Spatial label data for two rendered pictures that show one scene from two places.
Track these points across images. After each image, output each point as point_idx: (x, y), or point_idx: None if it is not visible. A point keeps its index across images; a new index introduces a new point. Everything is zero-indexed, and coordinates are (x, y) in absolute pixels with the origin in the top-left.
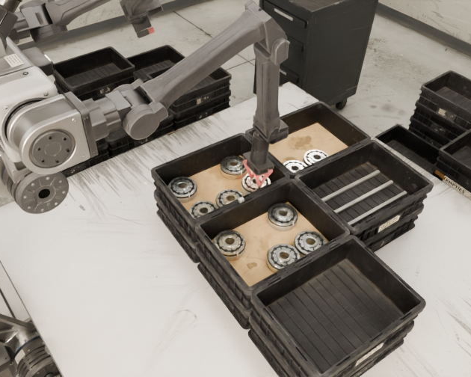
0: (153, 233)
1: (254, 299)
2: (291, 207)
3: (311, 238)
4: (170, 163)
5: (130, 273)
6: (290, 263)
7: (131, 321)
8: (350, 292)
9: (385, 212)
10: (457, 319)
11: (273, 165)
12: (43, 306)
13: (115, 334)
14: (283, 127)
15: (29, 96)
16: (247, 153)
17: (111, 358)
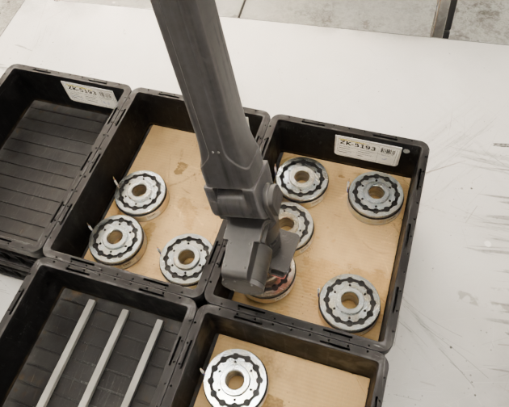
0: None
1: (122, 84)
2: (180, 280)
3: (116, 243)
4: (417, 174)
5: (338, 122)
6: (124, 186)
7: (282, 88)
8: (34, 220)
9: None
10: None
11: (225, 249)
12: (376, 44)
13: (283, 69)
14: (225, 256)
15: None
16: (292, 243)
17: (264, 55)
